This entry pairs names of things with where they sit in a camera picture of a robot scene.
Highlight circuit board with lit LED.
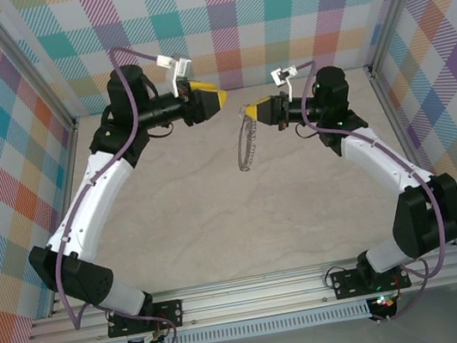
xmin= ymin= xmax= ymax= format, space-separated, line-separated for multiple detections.
xmin=368 ymin=292 xmax=400 ymax=322

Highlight thin black left gripper cable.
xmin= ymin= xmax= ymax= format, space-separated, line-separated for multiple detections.
xmin=146 ymin=120 xmax=177 ymax=141

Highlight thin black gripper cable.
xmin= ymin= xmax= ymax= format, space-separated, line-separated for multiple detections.
xmin=146 ymin=120 xmax=177 ymax=141
xmin=293 ymin=119 xmax=320 ymax=143

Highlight thin black right gripper cable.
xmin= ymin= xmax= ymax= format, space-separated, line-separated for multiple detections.
xmin=293 ymin=119 xmax=320 ymax=143

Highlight aluminium side rail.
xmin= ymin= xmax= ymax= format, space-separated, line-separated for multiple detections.
xmin=369 ymin=60 xmax=457 ymax=260
xmin=21 ymin=116 xmax=108 ymax=316

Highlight aluminium frame post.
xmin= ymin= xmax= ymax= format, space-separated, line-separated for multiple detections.
xmin=356 ymin=0 xmax=451 ymax=80
xmin=0 ymin=0 xmax=81 ymax=146

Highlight aluminium mounting rail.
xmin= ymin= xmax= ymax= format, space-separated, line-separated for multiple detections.
xmin=20 ymin=242 xmax=457 ymax=343

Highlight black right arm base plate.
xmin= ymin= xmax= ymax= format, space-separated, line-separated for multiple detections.
xmin=329 ymin=258 xmax=413 ymax=302

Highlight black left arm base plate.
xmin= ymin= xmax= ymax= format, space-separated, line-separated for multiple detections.
xmin=104 ymin=298 xmax=188 ymax=340

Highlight white slotted cable duct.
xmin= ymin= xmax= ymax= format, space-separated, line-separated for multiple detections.
xmin=94 ymin=299 xmax=373 ymax=343

